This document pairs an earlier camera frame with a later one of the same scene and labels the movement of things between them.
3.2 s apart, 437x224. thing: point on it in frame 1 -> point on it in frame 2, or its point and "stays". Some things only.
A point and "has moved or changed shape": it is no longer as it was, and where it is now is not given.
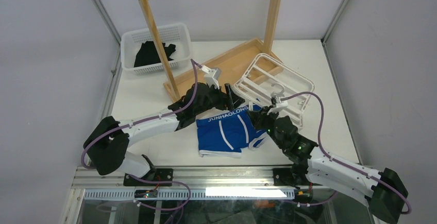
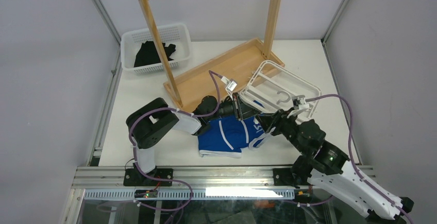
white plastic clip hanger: x=268 y=81 has moved or changed shape
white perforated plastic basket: x=138 y=54 stays
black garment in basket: x=148 y=53 stays
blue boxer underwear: x=225 y=134 stays
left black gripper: x=229 y=101 -> x=239 y=107
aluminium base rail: x=188 y=183 stays
